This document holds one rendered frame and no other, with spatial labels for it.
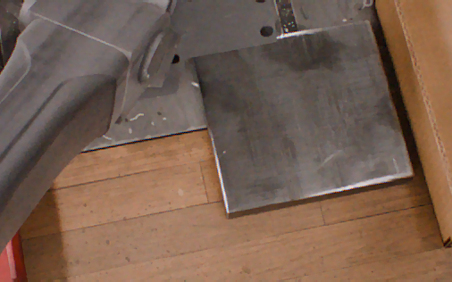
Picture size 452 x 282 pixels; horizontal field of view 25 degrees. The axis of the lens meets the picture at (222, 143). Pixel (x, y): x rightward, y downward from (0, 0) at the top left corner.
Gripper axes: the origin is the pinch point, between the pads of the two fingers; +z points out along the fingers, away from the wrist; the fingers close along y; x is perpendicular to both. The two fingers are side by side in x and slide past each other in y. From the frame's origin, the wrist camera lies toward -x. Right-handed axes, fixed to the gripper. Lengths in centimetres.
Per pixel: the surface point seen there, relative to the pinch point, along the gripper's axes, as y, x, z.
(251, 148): -12.6, -9.2, 2.4
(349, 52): -6.1, -20.2, 5.9
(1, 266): -18.4, 14.4, 1.0
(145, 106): -7.7, -0.7, 7.5
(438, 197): -19.1, -24.1, -2.3
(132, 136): -10.1, 1.0, 6.2
